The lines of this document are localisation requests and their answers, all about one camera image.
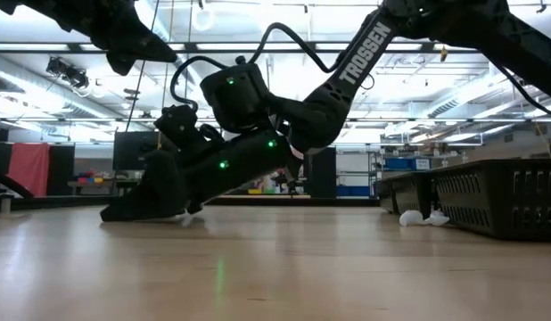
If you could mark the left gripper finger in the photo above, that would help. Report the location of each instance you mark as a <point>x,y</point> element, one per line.
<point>120,64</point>
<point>150,46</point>

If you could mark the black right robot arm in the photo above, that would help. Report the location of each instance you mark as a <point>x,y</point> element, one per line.
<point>364,53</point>

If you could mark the colourful patchwork quilt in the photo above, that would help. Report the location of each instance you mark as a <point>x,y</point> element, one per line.
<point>266,183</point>

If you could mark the black monitor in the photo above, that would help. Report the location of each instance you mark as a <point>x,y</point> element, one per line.
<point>128,149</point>

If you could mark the overhead rig light bar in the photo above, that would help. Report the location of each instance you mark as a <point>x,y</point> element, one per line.
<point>213,46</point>

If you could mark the black cabinet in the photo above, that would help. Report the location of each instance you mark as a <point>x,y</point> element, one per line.
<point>322,174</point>

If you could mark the black partition panel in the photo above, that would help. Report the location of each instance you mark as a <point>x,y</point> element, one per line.
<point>61,169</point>

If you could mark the blue storage box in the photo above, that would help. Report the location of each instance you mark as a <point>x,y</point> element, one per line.
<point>353,191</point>

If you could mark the red cloth panel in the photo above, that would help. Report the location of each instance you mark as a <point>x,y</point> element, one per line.
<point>29,169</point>

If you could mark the black perforated plastic basket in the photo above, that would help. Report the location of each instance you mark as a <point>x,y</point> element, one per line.
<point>418,196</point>
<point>503,200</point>
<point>389,194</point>

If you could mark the blue storage bins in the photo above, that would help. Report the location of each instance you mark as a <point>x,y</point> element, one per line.
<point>400,164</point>

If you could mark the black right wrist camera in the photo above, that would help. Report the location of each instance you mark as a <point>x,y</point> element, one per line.
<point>182,127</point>

